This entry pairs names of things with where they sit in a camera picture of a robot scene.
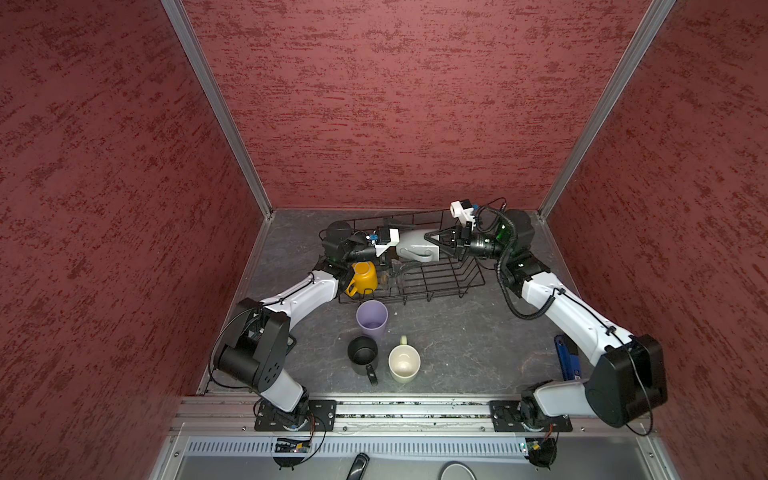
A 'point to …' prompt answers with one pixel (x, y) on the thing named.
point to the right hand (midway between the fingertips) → (424, 245)
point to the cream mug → (404, 362)
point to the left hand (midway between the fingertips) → (416, 245)
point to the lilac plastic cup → (372, 317)
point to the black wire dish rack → (411, 271)
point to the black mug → (363, 352)
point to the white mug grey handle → (413, 244)
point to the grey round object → (456, 470)
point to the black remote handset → (357, 468)
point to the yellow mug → (365, 280)
